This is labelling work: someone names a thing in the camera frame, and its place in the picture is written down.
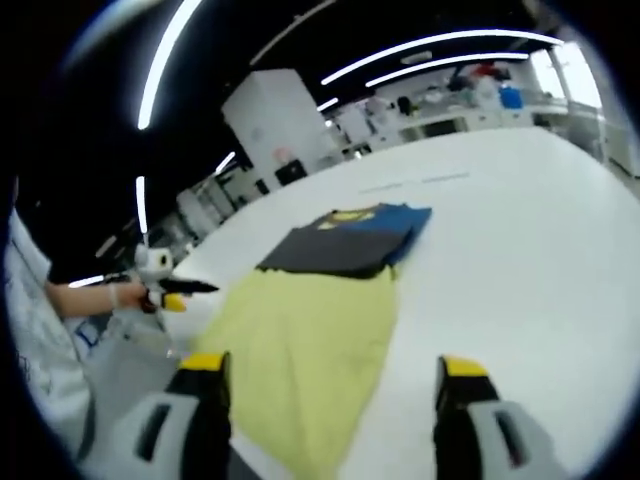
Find metal shelf rack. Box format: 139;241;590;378
174;172;251;241

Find person's left hand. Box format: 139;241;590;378
117;282;150;310

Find yellow blue black garment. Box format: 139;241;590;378
192;202;434;474

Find person's white clothing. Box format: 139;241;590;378
4;209;96;451

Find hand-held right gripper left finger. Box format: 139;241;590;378
107;351;234;480

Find white square pillar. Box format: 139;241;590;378
222;69;331;191

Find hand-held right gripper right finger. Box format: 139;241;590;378
433;354;566;480

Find black box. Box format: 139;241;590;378
274;159;307;186

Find long curved ceiling light strip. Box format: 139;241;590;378
137;0;201;130

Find white workbench cabinets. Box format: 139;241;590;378
324;99;566;151

